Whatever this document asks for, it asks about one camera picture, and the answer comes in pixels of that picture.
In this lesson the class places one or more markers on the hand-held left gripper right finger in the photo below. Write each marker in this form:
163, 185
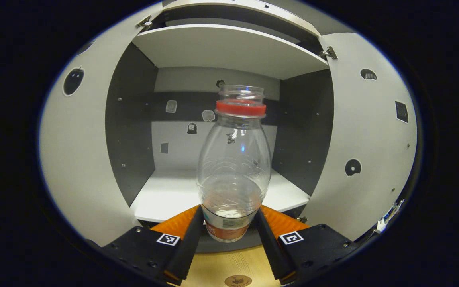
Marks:
271, 251

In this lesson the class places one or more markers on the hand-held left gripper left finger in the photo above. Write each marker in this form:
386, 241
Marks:
189, 247

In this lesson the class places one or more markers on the white cabinet shelf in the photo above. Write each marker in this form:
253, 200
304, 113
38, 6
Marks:
229, 48
169, 195

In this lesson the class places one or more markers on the round wooden coaster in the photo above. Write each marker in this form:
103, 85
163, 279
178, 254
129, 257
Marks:
238, 281

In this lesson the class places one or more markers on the white cabinet flap panel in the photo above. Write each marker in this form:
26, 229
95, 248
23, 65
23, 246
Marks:
253, 5

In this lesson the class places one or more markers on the white and grey cabinet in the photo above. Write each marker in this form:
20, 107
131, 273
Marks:
134, 119

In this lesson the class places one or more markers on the clear plastic bottle red label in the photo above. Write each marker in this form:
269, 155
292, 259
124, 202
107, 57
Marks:
233, 159

